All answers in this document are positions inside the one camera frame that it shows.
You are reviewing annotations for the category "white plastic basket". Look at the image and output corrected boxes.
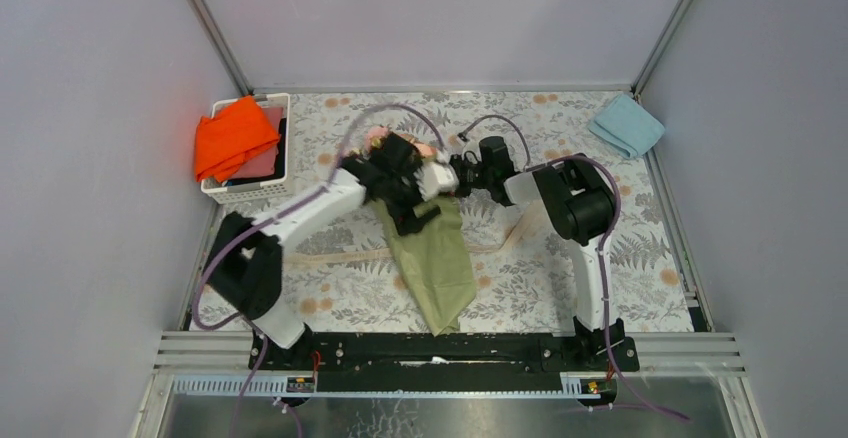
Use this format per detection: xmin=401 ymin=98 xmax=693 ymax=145
xmin=199 ymin=92 xmax=291 ymax=205

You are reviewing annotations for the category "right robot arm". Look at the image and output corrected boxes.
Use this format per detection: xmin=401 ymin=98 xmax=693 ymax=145
xmin=449 ymin=136 xmax=624 ymax=370

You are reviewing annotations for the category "beige ribbon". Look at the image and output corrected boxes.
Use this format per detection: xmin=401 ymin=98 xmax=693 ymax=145
xmin=283 ymin=202 xmax=546 ymax=267

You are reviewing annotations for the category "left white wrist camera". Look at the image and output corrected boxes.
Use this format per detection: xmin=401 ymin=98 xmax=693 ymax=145
xmin=414 ymin=151 xmax=459 ymax=201

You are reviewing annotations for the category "light blue cloth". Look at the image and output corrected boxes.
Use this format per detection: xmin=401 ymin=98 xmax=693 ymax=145
xmin=588 ymin=94 xmax=665 ymax=159

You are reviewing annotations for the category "pink fake rose stem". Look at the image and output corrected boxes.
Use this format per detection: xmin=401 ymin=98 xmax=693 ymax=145
xmin=363 ymin=126 xmax=391 ymax=154

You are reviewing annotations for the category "peach fake rose stem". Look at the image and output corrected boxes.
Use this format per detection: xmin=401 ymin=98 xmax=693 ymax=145
xmin=399 ymin=133 xmax=439 ymax=159

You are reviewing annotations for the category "brown kraft wrapping paper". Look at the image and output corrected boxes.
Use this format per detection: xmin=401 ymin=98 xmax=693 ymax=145
xmin=371 ymin=196 xmax=477 ymax=336

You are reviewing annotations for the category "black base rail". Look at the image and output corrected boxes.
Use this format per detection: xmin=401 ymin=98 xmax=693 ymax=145
xmin=248 ymin=321 xmax=640 ymax=393

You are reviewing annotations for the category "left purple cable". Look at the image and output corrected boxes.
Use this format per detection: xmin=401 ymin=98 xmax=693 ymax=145
xmin=190 ymin=102 xmax=449 ymax=438

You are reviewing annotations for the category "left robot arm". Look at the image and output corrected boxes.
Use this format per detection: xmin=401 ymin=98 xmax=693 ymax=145
xmin=203 ymin=132 xmax=459 ymax=369

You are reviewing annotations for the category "floral patterned table mat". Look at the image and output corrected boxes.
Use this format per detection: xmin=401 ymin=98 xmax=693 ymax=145
xmin=190 ymin=90 xmax=694 ymax=336

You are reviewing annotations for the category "orange cloth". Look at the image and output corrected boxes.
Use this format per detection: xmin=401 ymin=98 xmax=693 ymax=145
xmin=194 ymin=96 xmax=279 ymax=183

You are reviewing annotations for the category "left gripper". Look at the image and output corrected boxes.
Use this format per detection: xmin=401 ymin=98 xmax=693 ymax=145
xmin=380 ymin=157 xmax=438 ymax=235

